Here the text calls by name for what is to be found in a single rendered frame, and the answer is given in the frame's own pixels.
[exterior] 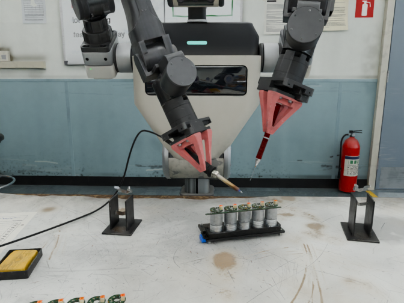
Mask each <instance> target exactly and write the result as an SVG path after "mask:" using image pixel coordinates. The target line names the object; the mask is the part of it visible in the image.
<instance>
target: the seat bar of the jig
mask: <svg viewBox="0 0 404 303"><path fill-rule="evenodd" d="M205 231H206V234H208V237H209V239H214V238H220V237H231V236H241V235H247V234H257V233H267V232H273V231H281V224H280V223H279V222H277V225H276V226H274V227H270V226H267V225H264V226H263V227H262V228H254V227H252V226H251V222H250V228H249V229H247V230H243V229H239V228H238V227H237V229H236V230H235V231H227V230H224V226H223V228H222V232H219V233H214V232H211V231H210V227H205Z"/></svg>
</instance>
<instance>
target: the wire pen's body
mask: <svg viewBox="0 0 404 303"><path fill-rule="evenodd" d="M280 108H281V105H280V104H279V103H276V105H275V110H274V116H273V121H272V126H273V125H274V124H275V120H276V119H277V115H278V113H279V110H280ZM270 135H271V134H269V133H266V131H265V134H264V136H262V137H263V139H262V142H261V144H260V147H259V150H258V152H257V156H256V158H257V159H262V156H263V153H264V150H265V148H266V145H267V142H268V140H270V138H269V137H270Z"/></svg>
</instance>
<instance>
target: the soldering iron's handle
mask: <svg viewBox="0 0 404 303"><path fill-rule="evenodd" d="M165 142H166V143H167V144H169V145H170V143H171V142H172V141H170V140H169V139H168V140H166V141H165ZM185 150H186V151H187V152H188V153H189V155H190V156H191V157H192V158H193V159H194V160H195V161H196V162H197V163H198V164H200V163H199V159H198V155H196V154H195V153H194V152H192V151H190V150H189V149H188V148H185ZM205 163H206V171H203V172H204V173H205V174H207V176H208V177H211V172H212V171H213V170H216V167H215V166H212V165H211V164H209V163H208V162H206V161H205Z"/></svg>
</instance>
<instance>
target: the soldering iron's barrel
mask: <svg viewBox="0 0 404 303"><path fill-rule="evenodd" d="M211 176H212V177H214V178H218V179H220V180H221V181H222V182H224V183H225V184H227V185H228V186H229V187H231V188H233V189H234V190H235V191H237V192H238V190H239V188H238V187H237V186H235V185H234V184H232V183H231V182H229V181H228V180H227V179H225V178H224V177H223V176H221V175H219V172H217V170H213V171H212V172H211Z"/></svg>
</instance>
